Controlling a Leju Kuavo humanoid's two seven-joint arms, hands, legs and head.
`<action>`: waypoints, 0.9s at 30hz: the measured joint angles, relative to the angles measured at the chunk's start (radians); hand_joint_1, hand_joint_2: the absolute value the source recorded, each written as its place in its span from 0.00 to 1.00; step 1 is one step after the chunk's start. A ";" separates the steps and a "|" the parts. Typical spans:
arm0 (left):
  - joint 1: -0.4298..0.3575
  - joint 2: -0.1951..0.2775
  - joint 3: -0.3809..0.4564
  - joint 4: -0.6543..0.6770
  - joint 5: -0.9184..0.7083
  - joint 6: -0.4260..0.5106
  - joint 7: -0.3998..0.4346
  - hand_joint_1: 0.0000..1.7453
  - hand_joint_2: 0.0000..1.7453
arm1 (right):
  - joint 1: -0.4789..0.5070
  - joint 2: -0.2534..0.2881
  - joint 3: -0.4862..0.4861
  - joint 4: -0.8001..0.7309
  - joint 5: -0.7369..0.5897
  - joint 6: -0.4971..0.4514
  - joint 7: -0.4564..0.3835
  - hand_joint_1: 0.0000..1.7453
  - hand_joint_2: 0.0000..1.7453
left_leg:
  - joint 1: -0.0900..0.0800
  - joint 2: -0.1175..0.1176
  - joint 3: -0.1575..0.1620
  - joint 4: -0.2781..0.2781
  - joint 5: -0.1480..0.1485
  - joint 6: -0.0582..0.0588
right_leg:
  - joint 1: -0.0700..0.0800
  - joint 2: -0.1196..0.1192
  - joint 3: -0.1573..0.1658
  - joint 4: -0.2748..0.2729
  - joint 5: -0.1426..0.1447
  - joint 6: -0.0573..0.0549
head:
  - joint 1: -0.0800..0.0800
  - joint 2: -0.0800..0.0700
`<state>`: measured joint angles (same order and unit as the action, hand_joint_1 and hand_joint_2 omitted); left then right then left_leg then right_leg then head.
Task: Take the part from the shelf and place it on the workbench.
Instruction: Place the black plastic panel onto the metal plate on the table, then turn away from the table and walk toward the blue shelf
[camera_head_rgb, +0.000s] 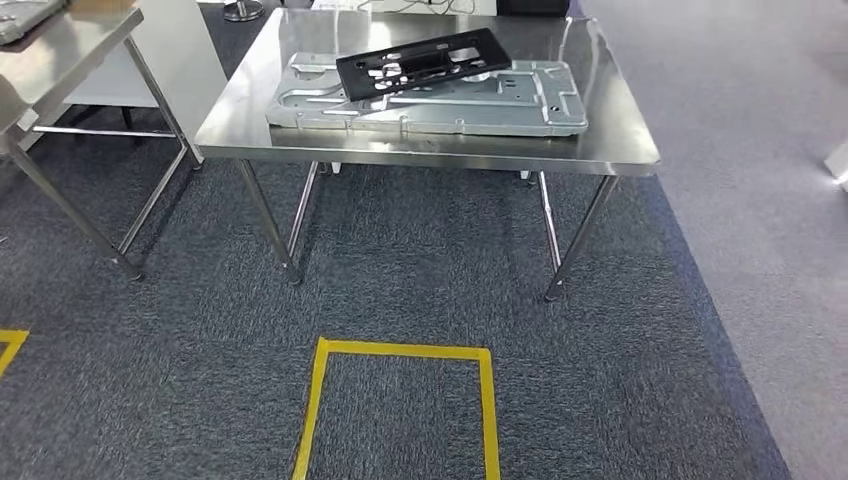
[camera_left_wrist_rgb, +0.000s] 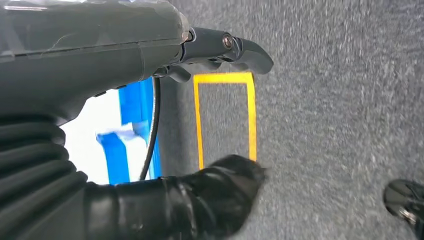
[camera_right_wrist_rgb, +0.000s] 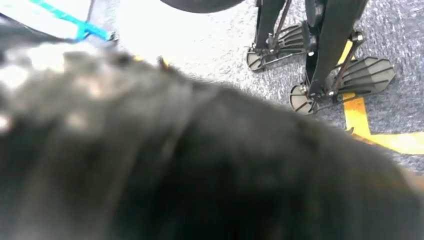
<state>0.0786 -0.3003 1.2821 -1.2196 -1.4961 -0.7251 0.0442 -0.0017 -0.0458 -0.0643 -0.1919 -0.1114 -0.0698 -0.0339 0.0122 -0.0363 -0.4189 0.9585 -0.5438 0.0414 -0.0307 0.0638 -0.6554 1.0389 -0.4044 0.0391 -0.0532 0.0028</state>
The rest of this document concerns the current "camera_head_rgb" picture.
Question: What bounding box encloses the black plastic plate frame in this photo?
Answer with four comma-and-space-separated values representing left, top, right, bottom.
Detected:
335, 27, 514, 103

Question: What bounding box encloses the stainless steel workbench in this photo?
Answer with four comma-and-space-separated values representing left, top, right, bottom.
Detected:
193, 7, 663, 304

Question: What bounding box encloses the silver stamped metal panel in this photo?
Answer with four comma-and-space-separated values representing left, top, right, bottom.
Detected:
264, 52, 590, 139

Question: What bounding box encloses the white desk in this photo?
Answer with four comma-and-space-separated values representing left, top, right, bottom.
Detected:
309, 0, 499, 17

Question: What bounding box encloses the white cabinet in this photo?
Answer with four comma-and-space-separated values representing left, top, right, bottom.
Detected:
18, 0, 231, 151

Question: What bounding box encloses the stainless steel side table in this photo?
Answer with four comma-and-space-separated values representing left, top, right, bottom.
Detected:
0, 0, 204, 284

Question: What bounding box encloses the grey metal panel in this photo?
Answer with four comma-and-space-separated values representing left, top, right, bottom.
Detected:
0, 0, 68, 47

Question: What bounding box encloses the thin black desk cable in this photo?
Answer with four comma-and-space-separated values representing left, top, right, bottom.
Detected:
357, 0, 476, 16

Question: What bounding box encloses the chrome stanchion post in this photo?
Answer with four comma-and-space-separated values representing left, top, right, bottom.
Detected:
222, 0, 267, 24

